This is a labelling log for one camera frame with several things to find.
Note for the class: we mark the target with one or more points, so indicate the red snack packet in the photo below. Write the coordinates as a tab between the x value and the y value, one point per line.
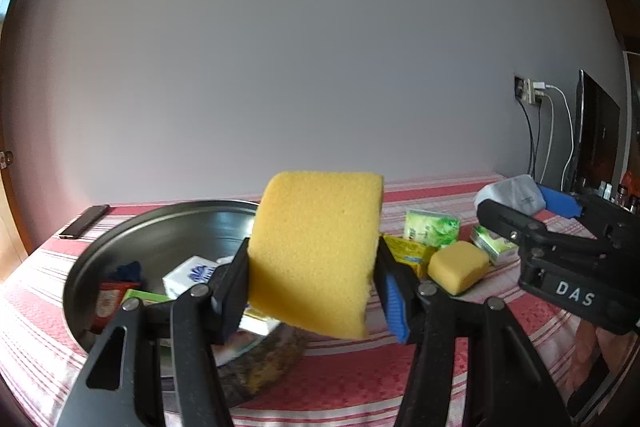
108	301

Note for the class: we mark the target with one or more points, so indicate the green leaf tissue pack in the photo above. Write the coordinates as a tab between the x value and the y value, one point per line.
430	228

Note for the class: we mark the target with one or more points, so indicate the green QR tissue pack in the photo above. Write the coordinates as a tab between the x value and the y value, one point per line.
148	299

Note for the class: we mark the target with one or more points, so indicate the black smartphone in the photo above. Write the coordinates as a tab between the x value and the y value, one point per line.
84	222

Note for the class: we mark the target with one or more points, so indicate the wooden door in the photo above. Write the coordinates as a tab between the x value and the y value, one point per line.
625	20

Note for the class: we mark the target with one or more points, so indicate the bottles on side table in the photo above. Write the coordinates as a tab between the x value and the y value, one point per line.
626	195

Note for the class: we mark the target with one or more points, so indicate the large yellow sponge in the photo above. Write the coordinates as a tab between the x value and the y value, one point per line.
313	248

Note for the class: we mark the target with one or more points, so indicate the yellow packet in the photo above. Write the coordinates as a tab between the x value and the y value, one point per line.
416	255

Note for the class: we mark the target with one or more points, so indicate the blue wave tissue pack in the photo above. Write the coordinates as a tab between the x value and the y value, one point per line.
195	270

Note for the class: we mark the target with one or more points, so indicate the round metal cookie tin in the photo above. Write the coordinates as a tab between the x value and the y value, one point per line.
200	333

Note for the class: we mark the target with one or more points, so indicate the small yellow sponge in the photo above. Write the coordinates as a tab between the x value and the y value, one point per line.
457	267

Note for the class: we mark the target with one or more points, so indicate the person's right hand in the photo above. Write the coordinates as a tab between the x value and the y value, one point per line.
590	342

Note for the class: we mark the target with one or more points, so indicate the blue fabric scrap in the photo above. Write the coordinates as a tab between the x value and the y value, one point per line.
129	273

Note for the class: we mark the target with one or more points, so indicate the wall power socket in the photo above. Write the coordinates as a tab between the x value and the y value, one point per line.
529	91

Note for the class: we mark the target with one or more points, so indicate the red striped bed cover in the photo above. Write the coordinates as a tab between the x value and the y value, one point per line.
335	383

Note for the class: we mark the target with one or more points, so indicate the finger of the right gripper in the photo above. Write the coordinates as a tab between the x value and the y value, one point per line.
528	232
587	206

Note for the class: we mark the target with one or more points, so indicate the white silver pack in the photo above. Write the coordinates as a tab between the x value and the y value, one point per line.
519	193

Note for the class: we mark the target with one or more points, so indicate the green white tissue pack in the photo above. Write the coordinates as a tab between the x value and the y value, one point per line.
500	251

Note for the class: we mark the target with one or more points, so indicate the black monitor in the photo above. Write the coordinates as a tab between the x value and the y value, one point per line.
597	128

